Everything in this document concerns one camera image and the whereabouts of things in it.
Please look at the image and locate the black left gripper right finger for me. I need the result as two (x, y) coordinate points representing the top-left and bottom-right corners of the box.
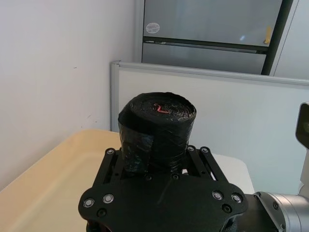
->
(180, 145), (229, 184)

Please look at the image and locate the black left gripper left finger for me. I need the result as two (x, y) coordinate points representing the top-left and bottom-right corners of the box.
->
(93, 147), (145, 189)

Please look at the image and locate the black plastic bag roll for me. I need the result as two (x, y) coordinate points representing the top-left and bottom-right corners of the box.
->
(117, 91), (198, 174)

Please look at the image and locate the grey metal cabinet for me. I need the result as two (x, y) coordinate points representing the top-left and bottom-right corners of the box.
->
(140, 0), (300, 76)

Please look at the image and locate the yellow tag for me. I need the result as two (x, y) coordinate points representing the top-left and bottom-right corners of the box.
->
(263, 26), (272, 45)

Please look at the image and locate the round white sticker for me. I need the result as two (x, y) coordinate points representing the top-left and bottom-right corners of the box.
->
(145, 22), (161, 35)

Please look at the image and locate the white partition board, aluminium frame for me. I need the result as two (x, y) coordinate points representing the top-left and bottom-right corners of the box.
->
(110, 60), (309, 195)

